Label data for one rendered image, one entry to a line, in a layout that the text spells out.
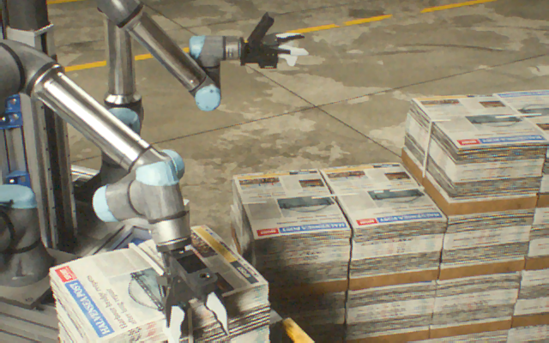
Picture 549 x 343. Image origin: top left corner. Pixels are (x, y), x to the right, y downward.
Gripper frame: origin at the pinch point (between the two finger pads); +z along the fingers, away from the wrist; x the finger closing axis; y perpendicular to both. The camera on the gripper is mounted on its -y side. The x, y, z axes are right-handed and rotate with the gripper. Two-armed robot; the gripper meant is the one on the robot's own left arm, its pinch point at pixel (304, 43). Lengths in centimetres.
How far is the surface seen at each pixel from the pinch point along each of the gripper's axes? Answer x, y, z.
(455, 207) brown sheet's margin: 42, 32, 42
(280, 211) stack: 37, 36, -9
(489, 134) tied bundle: 31, 14, 52
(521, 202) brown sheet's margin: 39, 32, 63
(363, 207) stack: 36, 36, 16
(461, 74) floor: -283, 164, 162
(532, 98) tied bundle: 4, 17, 75
